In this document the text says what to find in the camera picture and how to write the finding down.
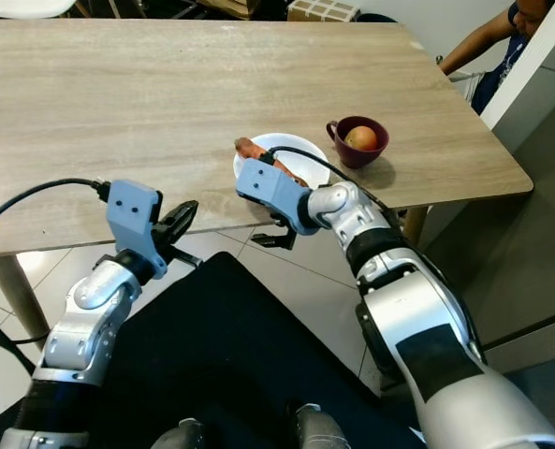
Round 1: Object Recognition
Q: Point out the cardboard box with grid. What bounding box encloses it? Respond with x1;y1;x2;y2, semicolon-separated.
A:
286;0;360;22

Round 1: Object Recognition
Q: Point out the grey robot leg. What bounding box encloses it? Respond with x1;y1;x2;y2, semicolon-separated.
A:
153;418;203;449
291;402;362;449

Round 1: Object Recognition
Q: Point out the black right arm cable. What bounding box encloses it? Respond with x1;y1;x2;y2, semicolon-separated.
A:
261;145;362;193

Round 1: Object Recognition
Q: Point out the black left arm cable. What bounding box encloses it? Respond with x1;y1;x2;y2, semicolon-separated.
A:
0;178;111;375

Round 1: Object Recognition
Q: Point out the round orange fruit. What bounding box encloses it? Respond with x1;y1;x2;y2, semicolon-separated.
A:
344;125;379;152

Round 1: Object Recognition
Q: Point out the orange carrot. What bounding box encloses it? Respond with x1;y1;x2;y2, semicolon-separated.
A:
234;137;311;188

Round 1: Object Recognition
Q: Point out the light wooden table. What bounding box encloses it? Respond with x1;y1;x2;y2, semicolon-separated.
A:
0;21;534;375

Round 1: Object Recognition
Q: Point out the black floor mat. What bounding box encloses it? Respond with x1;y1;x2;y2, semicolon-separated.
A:
0;251;418;449

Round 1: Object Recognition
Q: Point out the grey left robot leg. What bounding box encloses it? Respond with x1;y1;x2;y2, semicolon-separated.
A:
153;418;203;449

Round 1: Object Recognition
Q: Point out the maroon cup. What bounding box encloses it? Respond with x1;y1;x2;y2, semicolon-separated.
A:
326;115;390;169

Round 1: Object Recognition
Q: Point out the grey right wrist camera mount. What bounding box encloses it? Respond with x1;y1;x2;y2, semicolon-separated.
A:
236;157;316;231

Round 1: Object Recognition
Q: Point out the small wooden box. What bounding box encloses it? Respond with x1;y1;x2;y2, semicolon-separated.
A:
197;0;259;18

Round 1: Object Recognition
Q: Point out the white round plate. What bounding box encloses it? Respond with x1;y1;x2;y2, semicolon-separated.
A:
233;133;331;193

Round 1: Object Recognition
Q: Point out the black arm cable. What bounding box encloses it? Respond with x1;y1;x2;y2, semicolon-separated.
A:
0;178;111;375
261;145;362;193

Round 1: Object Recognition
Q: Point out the grey right robot leg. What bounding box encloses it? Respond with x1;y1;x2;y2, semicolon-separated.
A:
291;402;362;449

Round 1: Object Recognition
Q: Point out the person in dark shirt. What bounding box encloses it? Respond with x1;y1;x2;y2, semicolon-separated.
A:
438;0;554;115

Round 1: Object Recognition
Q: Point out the white plastic chair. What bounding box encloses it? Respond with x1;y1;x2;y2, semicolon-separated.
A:
0;0;63;20

